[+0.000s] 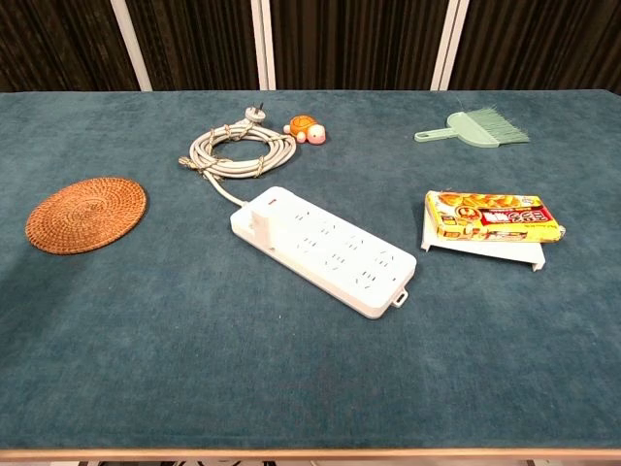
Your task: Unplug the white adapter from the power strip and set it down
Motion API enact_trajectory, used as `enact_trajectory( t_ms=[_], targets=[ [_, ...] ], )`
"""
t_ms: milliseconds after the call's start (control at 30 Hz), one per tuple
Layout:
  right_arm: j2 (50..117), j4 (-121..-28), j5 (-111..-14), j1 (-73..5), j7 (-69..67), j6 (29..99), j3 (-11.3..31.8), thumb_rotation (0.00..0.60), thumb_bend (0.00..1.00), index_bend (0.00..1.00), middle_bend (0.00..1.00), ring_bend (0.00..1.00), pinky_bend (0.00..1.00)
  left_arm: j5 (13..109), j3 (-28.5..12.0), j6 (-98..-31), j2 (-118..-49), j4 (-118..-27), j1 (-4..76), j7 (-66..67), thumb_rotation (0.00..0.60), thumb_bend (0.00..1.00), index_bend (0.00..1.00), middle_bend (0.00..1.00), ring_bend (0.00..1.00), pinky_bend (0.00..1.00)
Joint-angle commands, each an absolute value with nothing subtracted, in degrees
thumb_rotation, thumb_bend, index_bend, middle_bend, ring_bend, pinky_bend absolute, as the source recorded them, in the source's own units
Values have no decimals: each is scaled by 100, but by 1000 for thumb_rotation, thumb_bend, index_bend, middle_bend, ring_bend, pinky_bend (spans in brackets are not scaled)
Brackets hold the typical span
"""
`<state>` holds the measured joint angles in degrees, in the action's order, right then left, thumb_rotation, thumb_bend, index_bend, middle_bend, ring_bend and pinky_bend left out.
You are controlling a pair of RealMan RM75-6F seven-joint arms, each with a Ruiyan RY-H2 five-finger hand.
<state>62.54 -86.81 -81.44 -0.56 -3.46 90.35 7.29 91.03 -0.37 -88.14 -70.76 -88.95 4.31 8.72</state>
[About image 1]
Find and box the white frame post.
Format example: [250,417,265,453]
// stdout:
[429,0,471,92]
[109,0,153,92]
[249,0,278,91]

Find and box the white power strip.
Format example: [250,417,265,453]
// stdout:
[229,185,418,320]

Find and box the small green dustpan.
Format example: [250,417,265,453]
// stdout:
[413,111,501,149]

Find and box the yellow curry box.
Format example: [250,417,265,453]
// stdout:
[424,189,568,244]

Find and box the teal velvet table cloth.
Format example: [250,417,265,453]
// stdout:
[0,89,621,450]

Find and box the coiled white power cable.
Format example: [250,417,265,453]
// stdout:
[178,102,298,206]

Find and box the small green brush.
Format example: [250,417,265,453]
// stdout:
[467,107,531,145]

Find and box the round woven rattan coaster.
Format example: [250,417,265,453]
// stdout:
[24,177,148,256]

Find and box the white cube charger adapter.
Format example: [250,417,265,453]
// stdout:
[245,202,278,250]

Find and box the orange turtle toy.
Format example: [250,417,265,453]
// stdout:
[282,114,328,146]

